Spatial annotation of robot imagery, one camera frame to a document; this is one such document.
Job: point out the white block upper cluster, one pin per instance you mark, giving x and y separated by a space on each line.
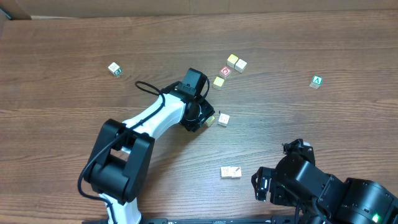
240 65

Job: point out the yellow block cluster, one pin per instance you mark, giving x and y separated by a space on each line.
218 83
231 61

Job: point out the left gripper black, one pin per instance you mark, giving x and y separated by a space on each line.
194 124

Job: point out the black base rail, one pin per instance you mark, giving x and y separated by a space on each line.
270 220

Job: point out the block with blue side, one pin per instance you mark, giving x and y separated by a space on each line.
225 172

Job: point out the green letter block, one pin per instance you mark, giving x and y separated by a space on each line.
316 82

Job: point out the red circle block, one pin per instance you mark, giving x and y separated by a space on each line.
225 72

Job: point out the block with green side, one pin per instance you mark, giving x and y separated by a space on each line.
115 69

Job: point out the white block with brush picture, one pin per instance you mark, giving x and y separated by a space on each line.
235 172

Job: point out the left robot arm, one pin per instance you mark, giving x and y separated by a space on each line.
116 170

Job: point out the white patterned block centre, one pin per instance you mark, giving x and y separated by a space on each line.
223 119

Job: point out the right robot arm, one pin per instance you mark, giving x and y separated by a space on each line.
319 197

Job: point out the yellow block lower cluster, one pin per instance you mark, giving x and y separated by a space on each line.
218 83

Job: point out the yellow block upper cluster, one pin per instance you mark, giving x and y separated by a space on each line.
231 61

